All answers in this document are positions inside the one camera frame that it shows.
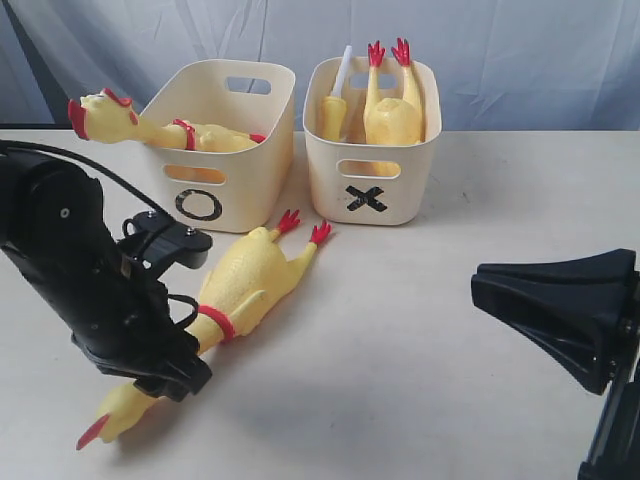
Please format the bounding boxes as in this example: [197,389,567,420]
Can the headless yellow chicken body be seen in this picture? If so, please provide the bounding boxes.
[362,37,425,146]

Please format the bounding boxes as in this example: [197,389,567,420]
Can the cream bin with X mark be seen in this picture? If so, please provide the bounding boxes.
[303,57,442,225]

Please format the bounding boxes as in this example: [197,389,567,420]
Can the small yellow rubber chicken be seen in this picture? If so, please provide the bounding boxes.
[76,210,332,450]

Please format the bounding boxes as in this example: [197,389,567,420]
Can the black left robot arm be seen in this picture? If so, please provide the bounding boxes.
[1,140,213,401]

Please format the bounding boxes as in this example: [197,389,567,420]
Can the large yellow rubber chicken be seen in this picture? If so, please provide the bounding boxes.
[67,88,266,153]

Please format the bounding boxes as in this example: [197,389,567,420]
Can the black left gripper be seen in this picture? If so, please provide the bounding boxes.
[71,280,212,400]

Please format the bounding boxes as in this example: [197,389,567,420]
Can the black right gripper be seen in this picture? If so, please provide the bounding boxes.
[566,269,639,479]

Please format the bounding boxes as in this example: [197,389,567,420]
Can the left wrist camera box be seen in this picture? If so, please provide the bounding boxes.
[119,211,213,273]

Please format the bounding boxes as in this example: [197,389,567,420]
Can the cream bin with O mark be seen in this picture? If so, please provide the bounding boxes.
[135,59,296,233]

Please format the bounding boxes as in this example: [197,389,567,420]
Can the white backdrop cloth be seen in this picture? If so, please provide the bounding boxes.
[1,1,639,130]

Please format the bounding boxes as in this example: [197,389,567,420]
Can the broken chicken head with squeaker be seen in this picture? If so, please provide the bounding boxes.
[321,45,352,142]

